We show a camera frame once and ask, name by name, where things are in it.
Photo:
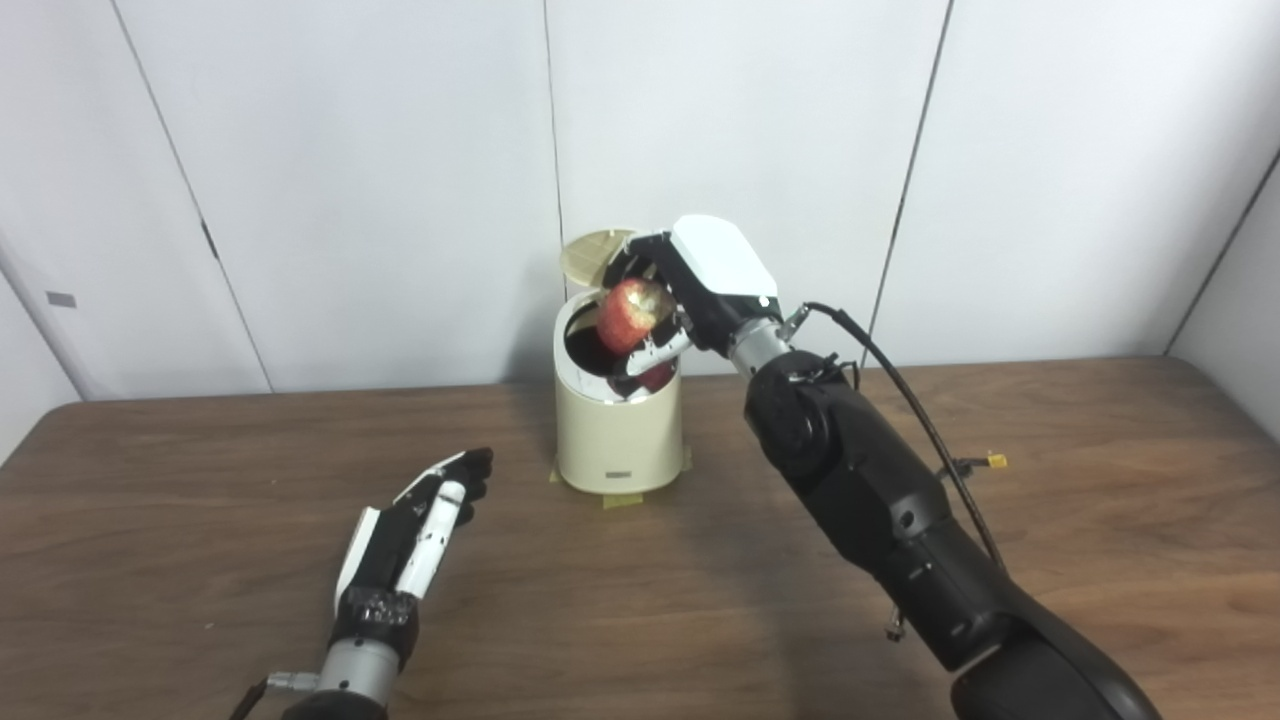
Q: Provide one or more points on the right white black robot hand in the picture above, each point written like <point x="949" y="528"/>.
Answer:
<point x="720" y="270"/>

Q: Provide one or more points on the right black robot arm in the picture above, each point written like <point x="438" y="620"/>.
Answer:
<point x="860" y="470"/>

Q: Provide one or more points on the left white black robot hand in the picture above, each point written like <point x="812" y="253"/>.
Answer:
<point x="385" y="560"/>

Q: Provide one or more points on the cream-colored bin body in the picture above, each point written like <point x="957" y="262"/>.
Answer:
<point x="615" y="440"/>

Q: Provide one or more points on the red apple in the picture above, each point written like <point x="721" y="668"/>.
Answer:
<point x="628" y="312"/>

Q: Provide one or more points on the cream round bin lid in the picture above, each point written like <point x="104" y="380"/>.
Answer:
<point x="585" y="255"/>

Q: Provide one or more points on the grey wall label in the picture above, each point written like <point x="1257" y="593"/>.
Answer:
<point x="61" y="299"/>

